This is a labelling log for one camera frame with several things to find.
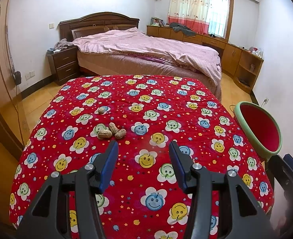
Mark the wooden desk cabinet unit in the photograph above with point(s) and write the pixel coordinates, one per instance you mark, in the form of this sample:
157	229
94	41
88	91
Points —
232	57

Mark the window with bars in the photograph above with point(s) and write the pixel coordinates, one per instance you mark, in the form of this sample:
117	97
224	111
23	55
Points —
219	12

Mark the floral curtain with red hem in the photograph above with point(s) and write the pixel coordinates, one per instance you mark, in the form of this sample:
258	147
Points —
188	5

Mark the grey clothing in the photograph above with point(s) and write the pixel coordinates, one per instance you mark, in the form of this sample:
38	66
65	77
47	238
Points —
182	28

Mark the black power adapter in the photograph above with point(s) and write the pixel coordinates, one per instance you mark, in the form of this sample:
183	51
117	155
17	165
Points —
17	77

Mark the row of books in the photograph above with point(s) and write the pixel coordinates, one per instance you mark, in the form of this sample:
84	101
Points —
157	22

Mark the wooden bed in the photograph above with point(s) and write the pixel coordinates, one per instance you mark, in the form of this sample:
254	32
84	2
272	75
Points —
96	20

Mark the red bin with green rim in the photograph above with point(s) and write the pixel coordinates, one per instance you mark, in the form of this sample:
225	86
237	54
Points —
258	124

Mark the dark wooden nightstand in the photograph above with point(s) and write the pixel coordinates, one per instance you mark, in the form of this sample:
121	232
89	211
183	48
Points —
64	64

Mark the peanut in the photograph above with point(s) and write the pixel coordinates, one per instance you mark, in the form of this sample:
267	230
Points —
113	127
104	134
120	134
101	110

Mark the white light switch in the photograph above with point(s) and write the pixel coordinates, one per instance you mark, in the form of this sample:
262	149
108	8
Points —
51	25

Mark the crumpled pale clothing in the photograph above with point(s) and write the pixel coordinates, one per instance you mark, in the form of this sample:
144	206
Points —
63	44

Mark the flat black device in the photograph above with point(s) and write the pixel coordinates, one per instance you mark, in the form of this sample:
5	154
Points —
242	81

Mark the pink duvet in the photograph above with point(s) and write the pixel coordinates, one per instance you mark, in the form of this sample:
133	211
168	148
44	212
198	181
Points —
149	44

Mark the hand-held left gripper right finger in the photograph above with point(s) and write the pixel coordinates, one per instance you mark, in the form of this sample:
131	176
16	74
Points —
177	164

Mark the white and pink containers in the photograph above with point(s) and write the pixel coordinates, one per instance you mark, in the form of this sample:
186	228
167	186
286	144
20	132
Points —
255	51

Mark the red floral printed blanket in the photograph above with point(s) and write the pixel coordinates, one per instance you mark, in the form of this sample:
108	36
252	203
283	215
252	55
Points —
146	119

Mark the white wall socket with plug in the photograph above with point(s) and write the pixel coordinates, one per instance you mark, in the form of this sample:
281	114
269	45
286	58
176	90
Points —
265	101

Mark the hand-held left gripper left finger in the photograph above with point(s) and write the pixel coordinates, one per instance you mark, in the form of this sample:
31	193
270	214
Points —
109	166

